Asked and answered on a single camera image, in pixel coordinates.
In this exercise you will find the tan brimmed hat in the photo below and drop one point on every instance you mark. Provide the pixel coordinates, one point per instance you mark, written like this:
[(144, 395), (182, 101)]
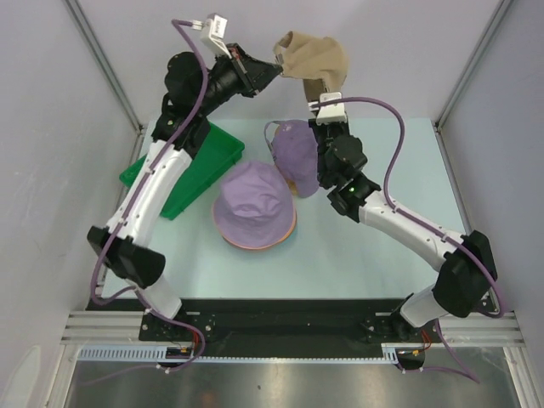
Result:
[(319, 62)]

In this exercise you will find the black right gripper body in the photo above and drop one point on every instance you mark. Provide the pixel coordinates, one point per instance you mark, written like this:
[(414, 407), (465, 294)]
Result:
[(325, 135)]

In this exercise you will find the pink hat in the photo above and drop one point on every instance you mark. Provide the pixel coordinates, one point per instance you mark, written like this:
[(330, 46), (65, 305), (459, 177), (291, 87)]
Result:
[(257, 235)]

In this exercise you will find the aluminium frame post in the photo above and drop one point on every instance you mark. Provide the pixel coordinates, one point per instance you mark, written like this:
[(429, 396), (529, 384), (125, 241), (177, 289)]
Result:
[(91, 40), (485, 40)]

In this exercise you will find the white slotted cable duct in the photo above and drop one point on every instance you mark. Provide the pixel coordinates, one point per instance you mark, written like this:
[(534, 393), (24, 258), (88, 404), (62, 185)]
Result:
[(176, 355)]

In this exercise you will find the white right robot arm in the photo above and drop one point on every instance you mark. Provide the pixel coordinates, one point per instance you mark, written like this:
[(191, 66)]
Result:
[(464, 263)]

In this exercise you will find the aluminium frame post left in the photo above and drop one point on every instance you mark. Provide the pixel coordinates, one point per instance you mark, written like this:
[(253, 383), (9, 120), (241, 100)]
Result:
[(91, 40)]

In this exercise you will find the lavender purple hat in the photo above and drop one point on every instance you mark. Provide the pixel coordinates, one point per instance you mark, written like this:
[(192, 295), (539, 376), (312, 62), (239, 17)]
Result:
[(253, 191)]

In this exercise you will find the aluminium frame post right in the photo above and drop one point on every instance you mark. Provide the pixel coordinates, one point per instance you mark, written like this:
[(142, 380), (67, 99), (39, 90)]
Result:
[(485, 40)]

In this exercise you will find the wooden hat stand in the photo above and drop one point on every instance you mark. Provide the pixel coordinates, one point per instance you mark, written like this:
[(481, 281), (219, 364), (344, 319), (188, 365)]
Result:
[(293, 188)]

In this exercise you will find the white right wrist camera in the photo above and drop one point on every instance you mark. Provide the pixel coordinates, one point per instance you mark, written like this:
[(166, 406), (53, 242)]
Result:
[(329, 108)]

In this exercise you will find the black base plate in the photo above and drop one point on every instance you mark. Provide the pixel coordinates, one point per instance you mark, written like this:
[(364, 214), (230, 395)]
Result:
[(310, 327)]

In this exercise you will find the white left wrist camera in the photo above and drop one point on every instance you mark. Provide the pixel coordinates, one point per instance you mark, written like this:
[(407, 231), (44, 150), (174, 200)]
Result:
[(212, 31)]

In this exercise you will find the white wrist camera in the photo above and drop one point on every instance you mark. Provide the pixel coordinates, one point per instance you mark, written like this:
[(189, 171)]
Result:
[(329, 108), (212, 31)]

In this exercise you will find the green plastic tray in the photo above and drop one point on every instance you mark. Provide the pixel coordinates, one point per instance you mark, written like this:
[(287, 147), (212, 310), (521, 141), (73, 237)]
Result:
[(219, 152)]

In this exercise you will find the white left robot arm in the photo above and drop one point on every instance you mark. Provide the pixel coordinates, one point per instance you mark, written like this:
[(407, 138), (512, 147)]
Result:
[(123, 244)]

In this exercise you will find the lavender baseball cap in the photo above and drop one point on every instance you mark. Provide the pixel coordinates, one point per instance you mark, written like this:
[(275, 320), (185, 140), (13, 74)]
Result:
[(293, 147)]

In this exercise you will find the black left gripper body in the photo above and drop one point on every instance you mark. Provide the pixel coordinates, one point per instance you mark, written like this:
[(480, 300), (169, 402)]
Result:
[(224, 82)]

